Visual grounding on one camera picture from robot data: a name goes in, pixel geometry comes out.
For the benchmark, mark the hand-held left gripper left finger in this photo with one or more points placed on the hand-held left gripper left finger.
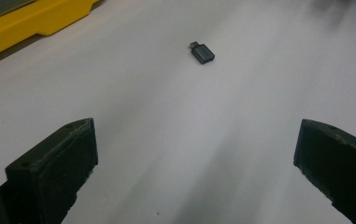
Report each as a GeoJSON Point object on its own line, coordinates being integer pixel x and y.
{"type": "Point", "coordinates": [51, 174]}

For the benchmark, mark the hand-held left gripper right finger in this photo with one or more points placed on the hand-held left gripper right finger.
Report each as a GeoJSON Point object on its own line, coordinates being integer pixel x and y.
{"type": "Point", "coordinates": [337, 161]}

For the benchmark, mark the small dark grey usb adapter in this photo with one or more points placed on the small dark grey usb adapter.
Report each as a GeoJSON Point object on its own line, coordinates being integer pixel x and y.
{"type": "Point", "coordinates": [202, 53]}

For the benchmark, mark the yellow plastic tray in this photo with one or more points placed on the yellow plastic tray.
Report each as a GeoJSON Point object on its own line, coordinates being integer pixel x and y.
{"type": "Point", "coordinates": [26, 21]}

